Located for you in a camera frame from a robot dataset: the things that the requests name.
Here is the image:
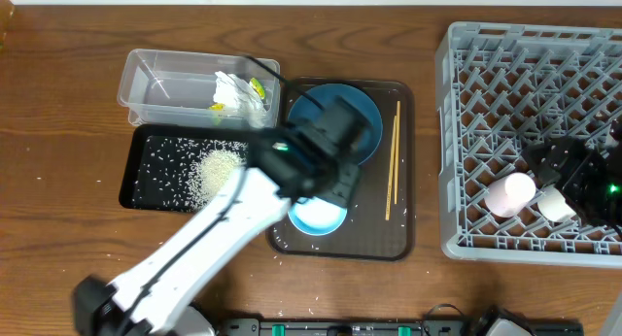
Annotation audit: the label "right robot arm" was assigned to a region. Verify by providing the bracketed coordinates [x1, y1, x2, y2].
[521, 120, 621, 234]

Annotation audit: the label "wooden chopstick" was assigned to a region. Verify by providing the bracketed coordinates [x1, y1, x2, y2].
[394, 100, 401, 205]
[385, 116, 397, 221]

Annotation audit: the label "dark blue plate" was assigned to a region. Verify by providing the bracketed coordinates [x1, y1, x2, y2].
[287, 84, 383, 164]

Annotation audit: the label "pile of rice grains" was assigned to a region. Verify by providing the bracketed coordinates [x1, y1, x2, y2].
[187, 150, 244, 210]

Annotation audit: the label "pink plastic cup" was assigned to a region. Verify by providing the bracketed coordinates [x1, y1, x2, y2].
[484, 172, 536, 218]

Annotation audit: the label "brown serving tray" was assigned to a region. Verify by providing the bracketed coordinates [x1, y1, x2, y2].
[266, 78, 415, 261]

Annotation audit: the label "black plastic tray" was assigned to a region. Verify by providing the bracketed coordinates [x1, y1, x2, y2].
[119, 124, 253, 212]

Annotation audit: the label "light blue bowl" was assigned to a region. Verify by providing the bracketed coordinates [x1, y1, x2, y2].
[288, 197, 347, 236]

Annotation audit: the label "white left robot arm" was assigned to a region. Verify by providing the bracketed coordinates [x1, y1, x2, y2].
[72, 96, 369, 335]

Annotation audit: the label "clear plastic bin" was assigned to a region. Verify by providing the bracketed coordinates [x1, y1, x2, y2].
[117, 49, 281, 129]

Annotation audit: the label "grey dishwasher rack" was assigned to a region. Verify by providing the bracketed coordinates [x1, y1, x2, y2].
[435, 22, 621, 269]

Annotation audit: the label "white plastic cup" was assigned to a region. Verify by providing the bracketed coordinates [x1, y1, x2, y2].
[536, 185, 576, 222]

